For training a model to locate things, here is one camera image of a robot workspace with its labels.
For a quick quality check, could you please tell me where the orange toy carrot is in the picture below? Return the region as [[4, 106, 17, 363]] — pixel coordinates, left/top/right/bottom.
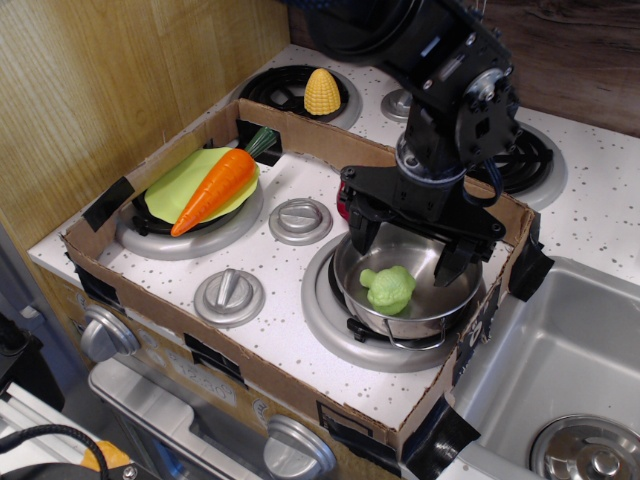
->
[[170, 127, 277, 237]]

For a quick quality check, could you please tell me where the back right stove burner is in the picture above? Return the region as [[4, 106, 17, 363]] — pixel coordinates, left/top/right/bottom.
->
[[495, 122, 568, 211]]

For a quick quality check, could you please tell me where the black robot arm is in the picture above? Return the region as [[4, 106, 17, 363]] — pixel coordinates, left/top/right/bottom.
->
[[298, 1, 521, 287]]

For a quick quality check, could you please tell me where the light green plate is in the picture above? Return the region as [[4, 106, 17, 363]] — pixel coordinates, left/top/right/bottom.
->
[[144, 147, 259, 230]]

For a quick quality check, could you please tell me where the red toy bell pepper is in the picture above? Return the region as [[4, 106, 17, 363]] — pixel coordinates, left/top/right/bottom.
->
[[336, 181, 349, 221]]

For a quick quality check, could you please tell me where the front right stove burner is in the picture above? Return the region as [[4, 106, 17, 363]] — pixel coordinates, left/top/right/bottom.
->
[[301, 225, 486, 373]]

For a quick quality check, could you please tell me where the silver oven door handle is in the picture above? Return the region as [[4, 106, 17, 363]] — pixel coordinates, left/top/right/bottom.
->
[[88, 359, 270, 479]]

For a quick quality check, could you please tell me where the brown cardboard fence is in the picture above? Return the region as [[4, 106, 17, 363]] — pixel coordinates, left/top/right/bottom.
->
[[62, 100, 545, 477]]

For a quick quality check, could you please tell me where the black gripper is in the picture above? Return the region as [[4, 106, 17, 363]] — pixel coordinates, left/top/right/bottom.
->
[[340, 152, 506, 287]]

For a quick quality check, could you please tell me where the black cable bottom left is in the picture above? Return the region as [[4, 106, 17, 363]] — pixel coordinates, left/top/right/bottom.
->
[[0, 423, 110, 480]]

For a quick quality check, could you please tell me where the oven knob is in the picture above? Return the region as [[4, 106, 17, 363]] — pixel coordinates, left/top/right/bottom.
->
[[80, 305, 140, 363], [263, 415, 337, 480]]

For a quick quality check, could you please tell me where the grey back stove knob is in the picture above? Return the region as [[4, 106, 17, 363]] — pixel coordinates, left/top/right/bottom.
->
[[381, 89, 412, 123]]

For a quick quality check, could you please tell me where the yellow object bottom left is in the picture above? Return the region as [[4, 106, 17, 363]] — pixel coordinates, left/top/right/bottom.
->
[[80, 440, 131, 472]]

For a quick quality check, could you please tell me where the stove burner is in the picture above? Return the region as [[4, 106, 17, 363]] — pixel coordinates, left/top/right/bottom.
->
[[116, 182, 264, 261], [495, 122, 568, 211], [231, 65, 363, 130], [301, 225, 486, 373]]

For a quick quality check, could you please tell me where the grey middle stove knob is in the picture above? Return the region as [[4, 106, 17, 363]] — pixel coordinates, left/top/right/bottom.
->
[[269, 198, 333, 246]]

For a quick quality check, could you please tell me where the silver sink drain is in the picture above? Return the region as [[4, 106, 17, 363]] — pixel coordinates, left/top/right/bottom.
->
[[528, 415, 639, 479]]

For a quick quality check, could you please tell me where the grey front stove knob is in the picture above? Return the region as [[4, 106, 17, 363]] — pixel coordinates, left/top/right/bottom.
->
[[194, 268, 266, 328]]

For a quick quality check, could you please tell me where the left oven front knob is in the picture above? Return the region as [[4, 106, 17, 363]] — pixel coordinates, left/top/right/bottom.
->
[[80, 305, 140, 363]]

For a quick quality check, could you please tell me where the grey toy sink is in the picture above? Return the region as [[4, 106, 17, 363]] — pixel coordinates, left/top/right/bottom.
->
[[399, 255, 640, 480]]

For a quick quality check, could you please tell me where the grey stove knob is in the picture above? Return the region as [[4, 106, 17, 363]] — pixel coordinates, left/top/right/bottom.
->
[[194, 268, 266, 328], [269, 198, 333, 246], [381, 89, 412, 123]]

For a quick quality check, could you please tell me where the green toy broccoli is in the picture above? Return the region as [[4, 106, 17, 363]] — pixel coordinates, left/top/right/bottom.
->
[[359, 265, 416, 316]]

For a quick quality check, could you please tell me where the steel pan with handles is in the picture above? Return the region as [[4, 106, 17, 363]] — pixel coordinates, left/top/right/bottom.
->
[[333, 223, 483, 348]]

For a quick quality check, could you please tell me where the back left stove burner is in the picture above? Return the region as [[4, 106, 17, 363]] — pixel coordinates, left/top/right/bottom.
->
[[231, 65, 363, 130]]

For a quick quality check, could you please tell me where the right oven front knob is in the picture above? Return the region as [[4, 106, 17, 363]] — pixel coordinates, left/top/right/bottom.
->
[[263, 415, 337, 480]]

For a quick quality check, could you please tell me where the front left stove burner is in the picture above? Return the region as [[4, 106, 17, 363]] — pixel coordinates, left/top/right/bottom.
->
[[116, 182, 264, 261]]

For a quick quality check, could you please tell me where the yellow toy corn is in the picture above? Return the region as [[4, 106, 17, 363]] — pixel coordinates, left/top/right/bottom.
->
[[304, 68, 341, 116]]

